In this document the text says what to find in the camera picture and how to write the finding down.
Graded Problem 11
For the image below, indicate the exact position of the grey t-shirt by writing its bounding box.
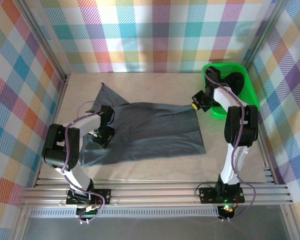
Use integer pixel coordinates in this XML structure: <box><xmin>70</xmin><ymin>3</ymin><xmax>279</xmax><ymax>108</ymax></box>
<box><xmin>81</xmin><ymin>82</ymin><xmax>207</xmax><ymax>167</ymax></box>

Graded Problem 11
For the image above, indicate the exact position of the black t-shirt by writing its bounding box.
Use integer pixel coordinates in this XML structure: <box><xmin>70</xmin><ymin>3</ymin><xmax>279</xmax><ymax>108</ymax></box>
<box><xmin>221</xmin><ymin>71</ymin><xmax>246</xmax><ymax>97</ymax></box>

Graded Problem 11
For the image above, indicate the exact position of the green plastic tray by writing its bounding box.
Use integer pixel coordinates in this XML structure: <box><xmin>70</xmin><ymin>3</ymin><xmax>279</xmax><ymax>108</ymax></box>
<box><xmin>201</xmin><ymin>62</ymin><xmax>261</xmax><ymax>120</ymax></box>

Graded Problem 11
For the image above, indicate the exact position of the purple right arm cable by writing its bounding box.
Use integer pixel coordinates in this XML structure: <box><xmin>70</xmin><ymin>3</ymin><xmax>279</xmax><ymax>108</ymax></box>
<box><xmin>204</xmin><ymin>68</ymin><xmax>257</xmax><ymax>222</ymax></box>

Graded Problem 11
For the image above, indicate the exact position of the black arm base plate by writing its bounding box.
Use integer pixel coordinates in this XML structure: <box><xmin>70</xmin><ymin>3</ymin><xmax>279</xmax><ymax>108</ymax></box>
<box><xmin>198</xmin><ymin>186</ymin><xmax>246</xmax><ymax>205</ymax></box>
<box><xmin>65</xmin><ymin>188</ymin><xmax>112</xmax><ymax>206</ymax></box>

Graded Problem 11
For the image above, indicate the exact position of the aluminium table side rail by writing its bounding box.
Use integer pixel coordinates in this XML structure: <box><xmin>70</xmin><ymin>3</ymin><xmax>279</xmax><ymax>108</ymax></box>
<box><xmin>249</xmin><ymin>114</ymin><xmax>278</xmax><ymax>186</ymax></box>
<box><xmin>33</xmin><ymin>74</ymin><xmax>71</xmax><ymax>188</ymax></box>

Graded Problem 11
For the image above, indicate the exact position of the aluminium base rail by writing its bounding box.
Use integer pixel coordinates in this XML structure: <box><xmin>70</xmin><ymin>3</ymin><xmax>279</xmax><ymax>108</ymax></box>
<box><xmin>17</xmin><ymin>179</ymin><xmax>295</xmax><ymax>208</ymax></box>

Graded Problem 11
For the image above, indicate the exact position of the slotted grey cable duct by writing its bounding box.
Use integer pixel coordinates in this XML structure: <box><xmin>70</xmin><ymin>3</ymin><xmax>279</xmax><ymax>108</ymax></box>
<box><xmin>29</xmin><ymin>209</ymin><xmax>220</xmax><ymax>219</ymax></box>

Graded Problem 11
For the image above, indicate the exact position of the aluminium frame post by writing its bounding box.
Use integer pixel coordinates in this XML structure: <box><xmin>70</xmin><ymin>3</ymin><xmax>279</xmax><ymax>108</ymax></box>
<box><xmin>242</xmin><ymin>0</ymin><xmax>291</xmax><ymax>73</ymax></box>
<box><xmin>14</xmin><ymin>0</ymin><xmax>72</xmax><ymax>83</ymax></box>

